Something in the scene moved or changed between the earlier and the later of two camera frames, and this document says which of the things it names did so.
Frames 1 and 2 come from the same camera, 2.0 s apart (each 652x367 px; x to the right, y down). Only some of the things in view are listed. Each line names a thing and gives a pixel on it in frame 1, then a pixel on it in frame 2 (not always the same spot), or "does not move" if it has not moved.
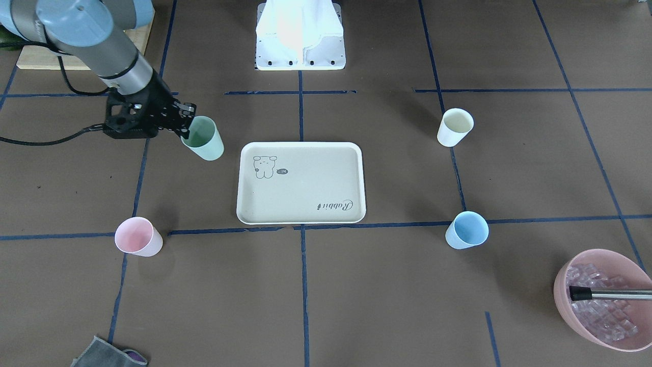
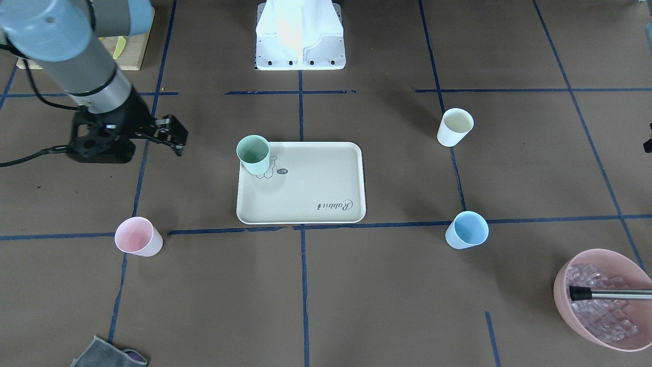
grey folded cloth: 101,354 does not move
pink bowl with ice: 624,325 does not move
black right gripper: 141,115 to 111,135
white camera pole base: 299,35 does not move
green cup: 205,138 to 253,151
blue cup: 468,229 does not move
